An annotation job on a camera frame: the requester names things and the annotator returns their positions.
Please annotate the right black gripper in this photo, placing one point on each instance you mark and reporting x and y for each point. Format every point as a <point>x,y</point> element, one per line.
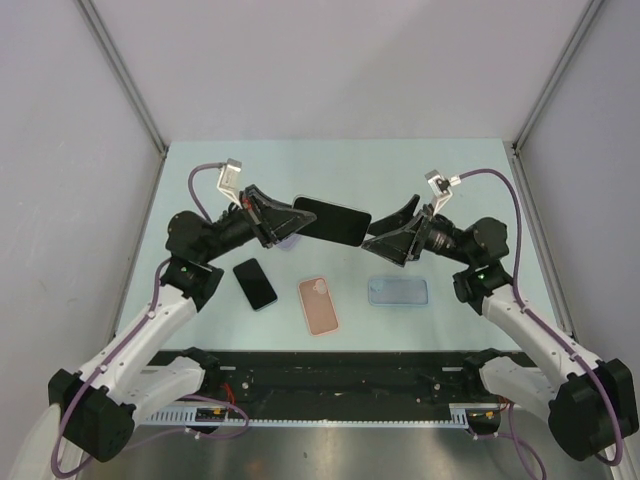
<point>405,242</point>

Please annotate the purple phone case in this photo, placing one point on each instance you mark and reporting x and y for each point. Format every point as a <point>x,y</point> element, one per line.
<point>289,243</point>

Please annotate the white slotted cable duct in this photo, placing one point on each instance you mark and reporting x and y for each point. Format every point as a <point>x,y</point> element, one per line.
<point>193,415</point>

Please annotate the pink phone case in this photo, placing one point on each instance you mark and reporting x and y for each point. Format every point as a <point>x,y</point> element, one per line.
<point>317,306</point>

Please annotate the aluminium frame post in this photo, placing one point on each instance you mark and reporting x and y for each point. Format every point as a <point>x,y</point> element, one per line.
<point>107,45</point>
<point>577,37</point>

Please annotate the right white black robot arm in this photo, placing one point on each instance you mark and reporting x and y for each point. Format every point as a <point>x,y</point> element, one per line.
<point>588,404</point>

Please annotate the left aluminium frame post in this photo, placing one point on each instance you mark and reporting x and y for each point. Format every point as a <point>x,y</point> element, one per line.
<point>107,45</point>

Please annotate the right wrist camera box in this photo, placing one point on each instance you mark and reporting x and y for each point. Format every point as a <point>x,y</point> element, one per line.
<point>441,187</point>

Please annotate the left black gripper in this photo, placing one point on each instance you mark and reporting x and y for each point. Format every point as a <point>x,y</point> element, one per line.
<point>272,224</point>

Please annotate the black phone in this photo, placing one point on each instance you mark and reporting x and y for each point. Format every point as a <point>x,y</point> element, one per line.
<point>334,223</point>
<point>255,284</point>

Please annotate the right aluminium frame post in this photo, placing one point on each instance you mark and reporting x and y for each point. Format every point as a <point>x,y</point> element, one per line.
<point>577,37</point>

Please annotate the blue phone case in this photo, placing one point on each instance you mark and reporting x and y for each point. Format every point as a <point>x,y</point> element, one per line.
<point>398,291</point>

